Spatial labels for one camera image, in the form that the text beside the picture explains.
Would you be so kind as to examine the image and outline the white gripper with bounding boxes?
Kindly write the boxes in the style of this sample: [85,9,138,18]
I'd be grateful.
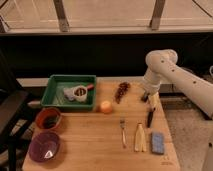
[141,78,161,110]

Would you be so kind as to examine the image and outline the white cup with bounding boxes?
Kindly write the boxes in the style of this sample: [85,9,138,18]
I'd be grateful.
[73,86,88,102]

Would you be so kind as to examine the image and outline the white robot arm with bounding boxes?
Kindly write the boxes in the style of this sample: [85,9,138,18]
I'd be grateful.
[142,49,213,171]

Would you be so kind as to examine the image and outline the green plastic tray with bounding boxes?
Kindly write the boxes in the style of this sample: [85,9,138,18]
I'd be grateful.
[41,75,96,111]

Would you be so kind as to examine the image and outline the dark grape bunch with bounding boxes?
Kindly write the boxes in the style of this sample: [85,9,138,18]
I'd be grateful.
[115,82,131,103]

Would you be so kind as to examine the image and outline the metal fork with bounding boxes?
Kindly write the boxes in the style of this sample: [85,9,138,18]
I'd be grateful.
[120,119,127,148]

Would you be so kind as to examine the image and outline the blue sponge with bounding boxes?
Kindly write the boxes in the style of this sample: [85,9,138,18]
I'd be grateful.
[151,132,165,155]

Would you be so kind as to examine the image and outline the orange fruit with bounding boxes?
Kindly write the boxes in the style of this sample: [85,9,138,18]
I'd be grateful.
[100,101,112,114]

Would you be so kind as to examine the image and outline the white crumpled cloth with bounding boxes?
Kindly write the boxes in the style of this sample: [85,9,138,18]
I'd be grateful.
[63,88,75,101]

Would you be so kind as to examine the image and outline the orange bowl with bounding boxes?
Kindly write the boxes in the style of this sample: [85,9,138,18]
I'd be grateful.
[35,107,62,130]

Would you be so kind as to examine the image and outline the purple bowl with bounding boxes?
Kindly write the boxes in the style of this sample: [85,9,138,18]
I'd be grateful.
[28,131,60,163]

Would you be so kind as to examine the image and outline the black chair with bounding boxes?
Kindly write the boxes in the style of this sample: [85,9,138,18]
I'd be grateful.
[0,51,31,171]

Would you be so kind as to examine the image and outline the black handled knife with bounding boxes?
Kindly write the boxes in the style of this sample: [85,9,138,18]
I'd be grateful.
[147,109,155,128]

